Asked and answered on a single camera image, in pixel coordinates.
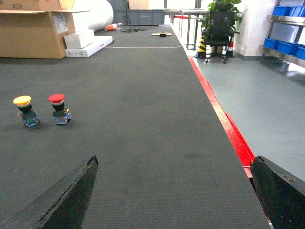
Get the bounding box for orange white bag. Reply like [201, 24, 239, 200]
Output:
[105, 23, 120, 31]

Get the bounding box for red conveyor side rail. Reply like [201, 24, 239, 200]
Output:
[170, 23, 255, 179]

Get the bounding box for black office chair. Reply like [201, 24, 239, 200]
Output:
[203, 10, 234, 63]

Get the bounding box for yellow black traffic cone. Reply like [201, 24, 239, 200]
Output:
[194, 29, 206, 59]

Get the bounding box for white foam block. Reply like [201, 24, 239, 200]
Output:
[64, 29, 95, 49]

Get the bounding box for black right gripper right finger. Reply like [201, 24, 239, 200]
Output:
[250, 156, 305, 229]

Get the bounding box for red mushroom push button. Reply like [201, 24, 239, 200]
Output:
[48, 94, 71, 125]

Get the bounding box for black cables on belt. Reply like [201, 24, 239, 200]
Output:
[118, 16, 148, 33]

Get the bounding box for large cardboard box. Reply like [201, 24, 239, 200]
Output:
[0, 0, 89, 59]

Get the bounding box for green potted plant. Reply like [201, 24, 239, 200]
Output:
[201, 0, 244, 35]

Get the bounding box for wooden board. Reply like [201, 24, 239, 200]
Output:
[151, 32, 172, 37]

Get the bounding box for blue plastic bin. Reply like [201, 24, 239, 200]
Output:
[277, 42, 299, 56]
[295, 46, 305, 60]
[263, 38, 280, 50]

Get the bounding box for grey plastic crate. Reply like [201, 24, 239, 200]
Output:
[109, 0, 165, 26]

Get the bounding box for flat white carton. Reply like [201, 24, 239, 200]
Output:
[65, 36, 113, 58]

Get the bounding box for steel flow rack shelf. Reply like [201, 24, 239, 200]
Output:
[259, 0, 305, 68]

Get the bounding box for yellow mushroom push button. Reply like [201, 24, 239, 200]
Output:
[13, 95, 40, 128]

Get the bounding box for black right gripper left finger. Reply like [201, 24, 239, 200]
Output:
[0, 156, 99, 229]

